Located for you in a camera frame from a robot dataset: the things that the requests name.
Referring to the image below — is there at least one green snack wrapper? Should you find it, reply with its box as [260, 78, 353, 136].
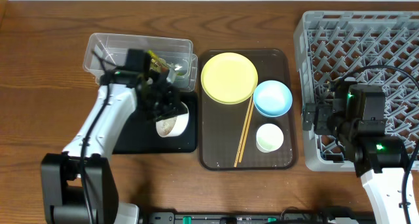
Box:
[147, 50, 183, 76]

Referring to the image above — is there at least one pink bowl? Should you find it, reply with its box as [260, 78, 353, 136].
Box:
[156, 103, 189, 138]

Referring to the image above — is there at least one light blue bowl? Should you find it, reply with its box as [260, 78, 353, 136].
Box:
[253, 80, 293, 117]

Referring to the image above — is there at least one pale green cup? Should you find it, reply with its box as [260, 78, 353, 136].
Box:
[256, 124, 284, 153]

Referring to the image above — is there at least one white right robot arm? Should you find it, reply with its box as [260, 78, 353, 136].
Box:
[302, 82, 418, 223]

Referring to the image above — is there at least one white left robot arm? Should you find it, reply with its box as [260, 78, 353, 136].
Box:
[41, 48, 187, 223]

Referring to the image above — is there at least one black waste tray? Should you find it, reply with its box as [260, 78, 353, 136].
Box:
[113, 92, 198, 154]

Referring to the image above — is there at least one grey dishwasher rack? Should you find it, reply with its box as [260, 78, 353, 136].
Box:
[293, 10, 418, 153]

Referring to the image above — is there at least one clear plastic bin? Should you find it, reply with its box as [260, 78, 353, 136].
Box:
[83, 33, 198, 92]

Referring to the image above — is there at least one brown serving tray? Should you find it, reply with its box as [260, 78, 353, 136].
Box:
[198, 49, 298, 170]

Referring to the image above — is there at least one wooden chopstick right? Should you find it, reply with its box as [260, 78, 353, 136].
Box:
[239, 100, 254, 163]

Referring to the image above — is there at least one wooden chopstick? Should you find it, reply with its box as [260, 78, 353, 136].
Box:
[239, 100, 254, 163]
[234, 96, 253, 168]

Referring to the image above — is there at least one wooden chopstick left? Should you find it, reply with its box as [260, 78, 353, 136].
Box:
[234, 96, 253, 168]

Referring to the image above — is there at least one yellow plate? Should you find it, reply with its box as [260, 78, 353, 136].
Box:
[200, 52, 259, 105]

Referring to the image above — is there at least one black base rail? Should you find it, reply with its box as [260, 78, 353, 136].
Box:
[138, 206, 376, 224]

